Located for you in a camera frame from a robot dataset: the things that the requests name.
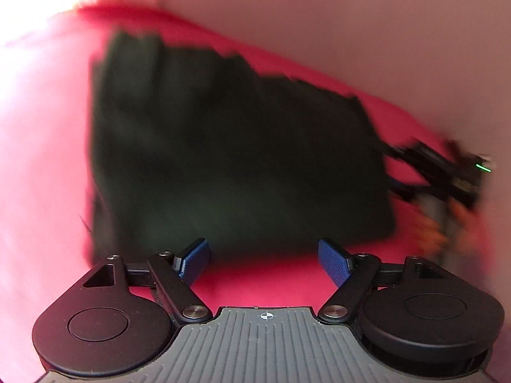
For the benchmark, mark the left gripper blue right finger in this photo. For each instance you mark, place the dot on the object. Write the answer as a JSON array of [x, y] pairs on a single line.
[[335, 261]]

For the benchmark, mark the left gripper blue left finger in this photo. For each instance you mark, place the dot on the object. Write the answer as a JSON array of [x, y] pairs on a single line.
[[193, 260]]

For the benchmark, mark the dark green small garment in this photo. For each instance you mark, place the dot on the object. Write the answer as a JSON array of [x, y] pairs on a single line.
[[186, 143]]

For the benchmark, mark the right hand on gripper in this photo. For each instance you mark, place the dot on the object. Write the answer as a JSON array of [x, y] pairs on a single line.
[[430, 234]]

